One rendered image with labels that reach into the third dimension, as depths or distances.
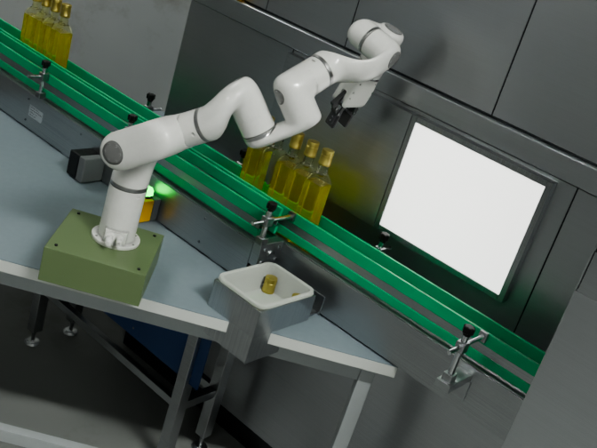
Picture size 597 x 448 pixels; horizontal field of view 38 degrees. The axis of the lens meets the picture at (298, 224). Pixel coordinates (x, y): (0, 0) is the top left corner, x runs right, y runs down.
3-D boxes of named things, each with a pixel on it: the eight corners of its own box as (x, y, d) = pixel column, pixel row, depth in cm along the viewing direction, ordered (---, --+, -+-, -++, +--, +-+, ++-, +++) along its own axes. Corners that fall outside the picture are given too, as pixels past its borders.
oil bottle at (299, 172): (299, 234, 253) (321, 166, 245) (287, 236, 249) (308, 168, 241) (285, 225, 256) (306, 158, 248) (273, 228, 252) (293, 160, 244)
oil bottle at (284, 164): (285, 225, 257) (306, 158, 248) (272, 228, 252) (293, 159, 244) (271, 216, 259) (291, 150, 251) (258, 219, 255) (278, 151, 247)
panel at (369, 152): (506, 300, 227) (558, 182, 214) (501, 303, 225) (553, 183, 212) (263, 156, 274) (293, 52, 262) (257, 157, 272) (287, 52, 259)
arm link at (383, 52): (305, 74, 215) (366, 36, 223) (340, 106, 210) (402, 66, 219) (307, 49, 208) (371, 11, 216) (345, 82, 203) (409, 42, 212)
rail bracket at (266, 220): (290, 240, 246) (302, 200, 242) (249, 249, 234) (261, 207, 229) (282, 235, 248) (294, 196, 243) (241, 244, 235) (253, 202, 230)
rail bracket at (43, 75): (46, 100, 295) (53, 62, 290) (27, 100, 289) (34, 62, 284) (40, 96, 297) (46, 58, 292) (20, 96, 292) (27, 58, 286)
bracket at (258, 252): (279, 263, 248) (285, 241, 245) (256, 268, 240) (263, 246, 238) (270, 257, 250) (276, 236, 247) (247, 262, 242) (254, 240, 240)
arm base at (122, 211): (135, 260, 220) (149, 205, 214) (84, 248, 218) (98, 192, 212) (141, 234, 234) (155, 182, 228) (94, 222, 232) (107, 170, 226)
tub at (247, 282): (309, 318, 236) (318, 291, 233) (252, 338, 219) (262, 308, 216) (264, 287, 245) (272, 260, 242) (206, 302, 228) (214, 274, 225)
